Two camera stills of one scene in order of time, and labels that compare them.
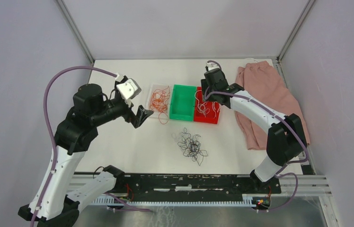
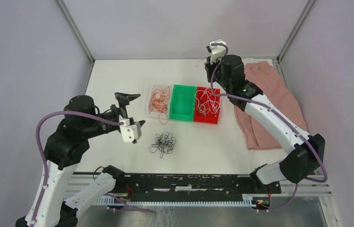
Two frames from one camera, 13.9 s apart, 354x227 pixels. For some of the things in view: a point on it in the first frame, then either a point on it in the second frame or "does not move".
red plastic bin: (205, 111) does not move
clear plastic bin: (159, 101) does not move
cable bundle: (191, 147) → (164, 144)
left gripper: (138, 119) → (124, 98)
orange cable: (160, 100) does not move
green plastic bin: (182, 101) does not move
